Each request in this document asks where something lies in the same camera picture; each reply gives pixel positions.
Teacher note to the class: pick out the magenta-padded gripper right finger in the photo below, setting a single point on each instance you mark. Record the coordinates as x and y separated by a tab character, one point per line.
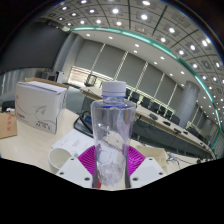
136	160

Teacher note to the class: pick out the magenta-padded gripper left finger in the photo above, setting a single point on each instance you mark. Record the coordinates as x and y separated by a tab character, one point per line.
87	160

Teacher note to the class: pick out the clear plastic water bottle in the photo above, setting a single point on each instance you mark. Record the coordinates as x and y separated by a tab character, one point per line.
113	133

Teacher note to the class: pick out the black conference desk unit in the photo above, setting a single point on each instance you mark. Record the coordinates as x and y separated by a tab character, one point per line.
83	124

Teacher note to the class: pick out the black desk microphones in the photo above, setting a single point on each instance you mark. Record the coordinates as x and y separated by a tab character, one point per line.
153	116

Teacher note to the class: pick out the row of black office chairs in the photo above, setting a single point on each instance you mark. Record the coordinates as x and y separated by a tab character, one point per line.
155	106

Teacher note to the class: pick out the white printed paper carton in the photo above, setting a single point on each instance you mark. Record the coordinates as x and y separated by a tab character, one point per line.
38	106

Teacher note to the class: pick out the flat brown cardboard sheet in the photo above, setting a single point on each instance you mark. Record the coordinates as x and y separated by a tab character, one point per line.
7	126

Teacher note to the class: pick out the brown cardboard carton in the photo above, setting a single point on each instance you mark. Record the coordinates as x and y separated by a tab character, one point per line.
43	80

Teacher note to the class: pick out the round ceiling lights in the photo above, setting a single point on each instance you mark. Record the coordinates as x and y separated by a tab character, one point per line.
143	16

